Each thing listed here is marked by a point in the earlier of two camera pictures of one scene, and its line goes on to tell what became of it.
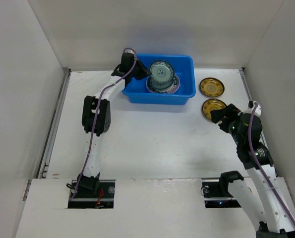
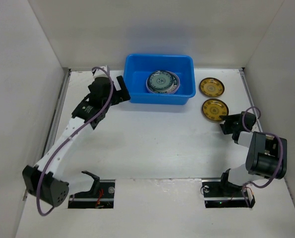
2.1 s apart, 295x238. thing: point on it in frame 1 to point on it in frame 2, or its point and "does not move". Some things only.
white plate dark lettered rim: [171, 88] does not move
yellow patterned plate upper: [211, 87] does not move
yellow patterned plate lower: [211, 104] does not move
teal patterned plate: [162, 71] to [161, 80]
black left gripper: [145, 71] to [124, 90]
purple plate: [164, 93] does not move
